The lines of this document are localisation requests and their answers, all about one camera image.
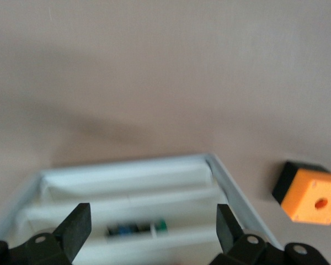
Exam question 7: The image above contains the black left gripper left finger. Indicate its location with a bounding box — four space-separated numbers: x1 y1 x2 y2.
0 202 93 265

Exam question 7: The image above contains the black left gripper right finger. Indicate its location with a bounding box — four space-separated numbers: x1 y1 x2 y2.
211 203 328 265

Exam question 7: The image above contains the white plastic drawer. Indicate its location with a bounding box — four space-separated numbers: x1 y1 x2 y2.
0 152 284 265

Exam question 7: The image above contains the green push button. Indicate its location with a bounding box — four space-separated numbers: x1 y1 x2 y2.
106 219 169 240

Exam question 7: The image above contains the orange box with hole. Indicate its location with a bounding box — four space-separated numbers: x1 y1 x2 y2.
271 160 331 226

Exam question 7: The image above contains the brown table mat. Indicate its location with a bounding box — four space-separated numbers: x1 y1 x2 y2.
0 0 331 265

